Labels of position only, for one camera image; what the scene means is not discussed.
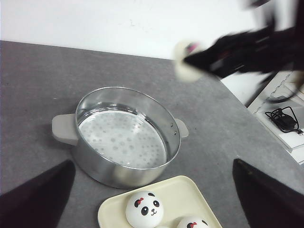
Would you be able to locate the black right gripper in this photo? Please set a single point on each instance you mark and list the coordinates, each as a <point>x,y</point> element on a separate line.
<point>264,50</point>

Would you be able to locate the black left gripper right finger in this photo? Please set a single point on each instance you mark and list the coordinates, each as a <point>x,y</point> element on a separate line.
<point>266,202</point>

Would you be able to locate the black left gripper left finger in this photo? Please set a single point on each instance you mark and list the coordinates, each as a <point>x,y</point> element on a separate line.
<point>39,202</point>

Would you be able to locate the white panda bun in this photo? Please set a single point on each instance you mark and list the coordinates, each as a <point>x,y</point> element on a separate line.
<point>192,222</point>
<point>183,71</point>
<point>144,210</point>

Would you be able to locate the white shelf board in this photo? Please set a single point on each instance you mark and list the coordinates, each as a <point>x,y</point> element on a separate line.
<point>279,106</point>

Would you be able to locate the cream rectangular tray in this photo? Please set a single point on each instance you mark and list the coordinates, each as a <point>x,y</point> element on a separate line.
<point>180,195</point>

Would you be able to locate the stainless steel steamer pot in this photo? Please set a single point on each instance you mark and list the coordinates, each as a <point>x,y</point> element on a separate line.
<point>121,137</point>

